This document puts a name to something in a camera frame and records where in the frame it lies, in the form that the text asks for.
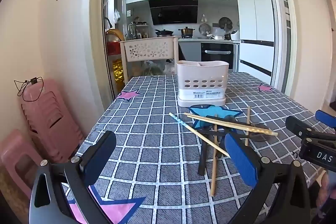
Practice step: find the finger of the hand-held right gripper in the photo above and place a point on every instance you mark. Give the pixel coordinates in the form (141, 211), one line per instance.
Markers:
(296, 126)
(326, 119)

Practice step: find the person's right hand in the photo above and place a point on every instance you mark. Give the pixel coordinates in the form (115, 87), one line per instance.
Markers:
(326, 192)

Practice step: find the small pink plastic stool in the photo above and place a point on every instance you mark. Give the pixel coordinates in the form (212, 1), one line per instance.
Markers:
(18, 161)

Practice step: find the dark transparent spoon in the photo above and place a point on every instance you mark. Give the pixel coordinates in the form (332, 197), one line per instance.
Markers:
(258, 126)

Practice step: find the black range hood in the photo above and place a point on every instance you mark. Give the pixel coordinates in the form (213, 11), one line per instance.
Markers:
(174, 11)

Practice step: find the black wok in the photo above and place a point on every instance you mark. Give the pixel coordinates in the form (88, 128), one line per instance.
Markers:
(164, 33)

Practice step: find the black built-in oven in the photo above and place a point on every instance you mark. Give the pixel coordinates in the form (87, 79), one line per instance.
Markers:
(217, 54)

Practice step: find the clear plastic bags heap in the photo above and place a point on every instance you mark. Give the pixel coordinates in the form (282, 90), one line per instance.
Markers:
(157, 66)

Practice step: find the white plastic utensil holder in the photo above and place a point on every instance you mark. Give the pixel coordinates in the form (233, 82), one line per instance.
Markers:
(200, 82)

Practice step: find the white sliding door frame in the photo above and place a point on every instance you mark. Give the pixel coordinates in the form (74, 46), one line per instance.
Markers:
(97, 29)

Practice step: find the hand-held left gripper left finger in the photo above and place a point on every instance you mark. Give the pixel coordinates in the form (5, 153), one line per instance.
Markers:
(99, 158)

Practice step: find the metal spoon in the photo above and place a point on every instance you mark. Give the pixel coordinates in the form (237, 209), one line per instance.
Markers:
(232, 118)

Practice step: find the white kitchen appliance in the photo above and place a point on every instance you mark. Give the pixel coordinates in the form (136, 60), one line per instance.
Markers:
(217, 33)

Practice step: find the blue patterned wooden chopstick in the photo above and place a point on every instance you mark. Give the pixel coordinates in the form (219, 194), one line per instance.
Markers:
(189, 127)

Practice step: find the gold foil bag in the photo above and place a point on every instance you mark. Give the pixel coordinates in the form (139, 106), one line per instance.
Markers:
(118, 70)

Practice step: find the grey checked tablecloth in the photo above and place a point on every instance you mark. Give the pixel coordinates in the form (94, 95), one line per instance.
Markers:
(147, 134)

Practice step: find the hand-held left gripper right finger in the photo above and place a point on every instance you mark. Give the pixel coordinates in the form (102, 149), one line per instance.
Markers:
(241, 161)

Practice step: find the white fridge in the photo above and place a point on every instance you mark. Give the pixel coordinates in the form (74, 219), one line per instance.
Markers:
(256, 16)

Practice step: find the spice rack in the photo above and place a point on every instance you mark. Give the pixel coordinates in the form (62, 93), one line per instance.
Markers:
(143, 32)

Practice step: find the black chopstick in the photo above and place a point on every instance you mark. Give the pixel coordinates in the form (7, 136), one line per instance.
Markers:
(252, 137)
(204, 158)

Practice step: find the beige plastic trolley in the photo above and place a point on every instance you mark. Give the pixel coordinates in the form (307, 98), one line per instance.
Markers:
(147, 49)

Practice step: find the white rice cooker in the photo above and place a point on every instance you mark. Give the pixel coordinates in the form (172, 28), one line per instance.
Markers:
(235, 35)

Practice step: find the round metal rack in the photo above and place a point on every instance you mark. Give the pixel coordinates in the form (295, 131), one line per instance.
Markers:
(225, 23)
(204, 29)

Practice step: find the pink plastic stool stack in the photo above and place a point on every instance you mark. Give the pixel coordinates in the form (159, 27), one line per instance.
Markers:
(50, 119)

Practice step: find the brass cooking pot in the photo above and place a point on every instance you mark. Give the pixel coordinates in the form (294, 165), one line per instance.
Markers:
(185, 31)

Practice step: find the hanging clear plastic bag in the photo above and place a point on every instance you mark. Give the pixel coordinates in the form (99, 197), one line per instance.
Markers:
(117, 15)

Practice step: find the gold metal basin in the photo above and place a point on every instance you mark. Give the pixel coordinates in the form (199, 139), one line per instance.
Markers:
(114, 35)

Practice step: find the black kitchen faucet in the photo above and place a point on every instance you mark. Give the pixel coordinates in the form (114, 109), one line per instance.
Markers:
(107, 19)

